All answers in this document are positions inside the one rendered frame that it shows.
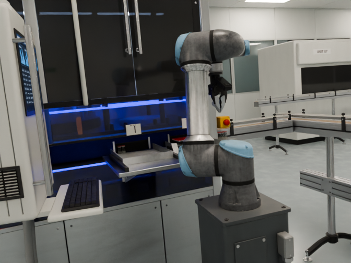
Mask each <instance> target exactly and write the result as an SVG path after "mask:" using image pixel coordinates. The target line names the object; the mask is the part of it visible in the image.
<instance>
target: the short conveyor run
mask: <svg viewBox="0 0 351 263"><path fill-rule="evenodd" d="M262 115H263V116H262V117H260V118H253V119H244V120H240V121H233V119H230V121H231V122H230V127H228V128H217V132H222V131H226V132H227V137H231V138H236V139H237V140H246V139H252V138H259V137H266V136H272V135H279V134H286V133H293V132H294V131H293V121H292V120H289V121H284V120H283V119H282V118H289V115H285V116H283V115H277V116H276V113H274V114H273V116H269V117H265V116H264V113H262ZM277 119H278V120H277ZM270 120H273V121H270ZM255 122H258V123H255ZM247 123H250V124H247ZM239 124H242V125H239ZM234 125H235V126H234Z"/></svg>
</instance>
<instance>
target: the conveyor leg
mask: <svg viewBox="0 0 351 263"><path fill-rule="evenodd" d="M319 136H321V137H325V147H326V176H327V177H330V178H333V177H334V137H331V136H323V135H319ZM327 230H328V234H329V235H335V234H336V225H335V197H333V196H330V195H327Z"/></svg>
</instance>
